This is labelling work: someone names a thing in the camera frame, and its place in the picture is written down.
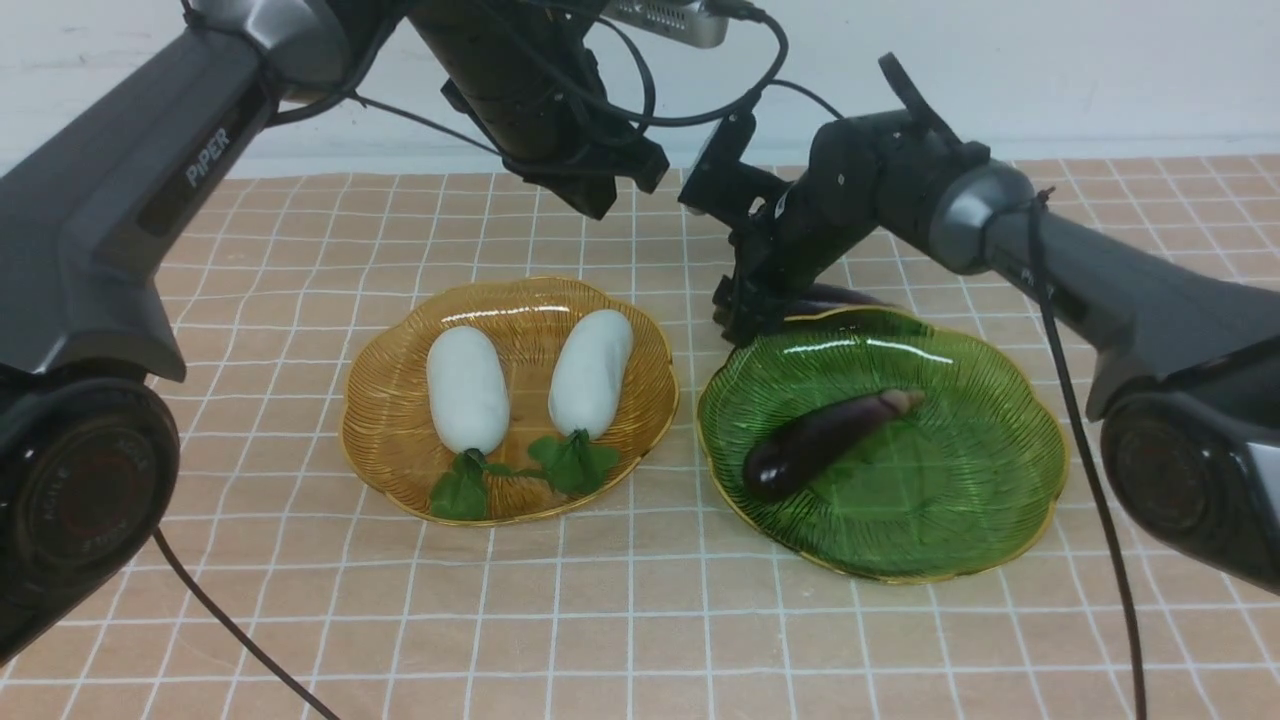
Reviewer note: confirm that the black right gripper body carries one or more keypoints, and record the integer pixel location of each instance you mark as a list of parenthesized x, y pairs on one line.
[(781, 246)]

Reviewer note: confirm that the white radish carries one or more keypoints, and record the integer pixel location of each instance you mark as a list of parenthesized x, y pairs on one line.
[(470, 412), (585, 393)]

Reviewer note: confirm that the purple eggplant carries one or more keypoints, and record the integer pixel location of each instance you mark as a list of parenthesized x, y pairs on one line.
[(790, 457), (823, 298)]

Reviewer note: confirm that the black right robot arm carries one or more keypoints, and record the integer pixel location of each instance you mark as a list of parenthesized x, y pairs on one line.
[(1186, 381)]

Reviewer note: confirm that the green ribbed plastic plate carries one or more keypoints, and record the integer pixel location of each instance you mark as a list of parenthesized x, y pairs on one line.
[(966, 482)]

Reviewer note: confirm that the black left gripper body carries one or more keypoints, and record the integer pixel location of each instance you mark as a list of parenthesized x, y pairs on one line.
[(541, 128)]

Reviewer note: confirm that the purple eggplant front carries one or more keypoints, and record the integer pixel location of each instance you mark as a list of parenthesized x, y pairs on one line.
[(790, 457)]

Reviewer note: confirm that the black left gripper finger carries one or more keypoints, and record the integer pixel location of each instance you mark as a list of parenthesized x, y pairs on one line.
[(590, 197)]

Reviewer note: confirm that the purple eggplant back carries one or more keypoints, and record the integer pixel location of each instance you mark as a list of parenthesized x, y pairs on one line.
[(823, 298)]

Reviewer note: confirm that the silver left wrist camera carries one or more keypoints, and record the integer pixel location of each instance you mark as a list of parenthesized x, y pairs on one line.
[(691, 23)]

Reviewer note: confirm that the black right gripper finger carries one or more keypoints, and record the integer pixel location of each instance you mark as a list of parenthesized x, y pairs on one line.
[(746, 308)]

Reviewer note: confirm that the amber ribbed plastic plate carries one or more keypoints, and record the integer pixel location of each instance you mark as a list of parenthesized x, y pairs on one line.
[(387, 431)]

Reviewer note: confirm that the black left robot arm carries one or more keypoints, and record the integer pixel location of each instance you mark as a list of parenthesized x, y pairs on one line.
[(90, 453)]

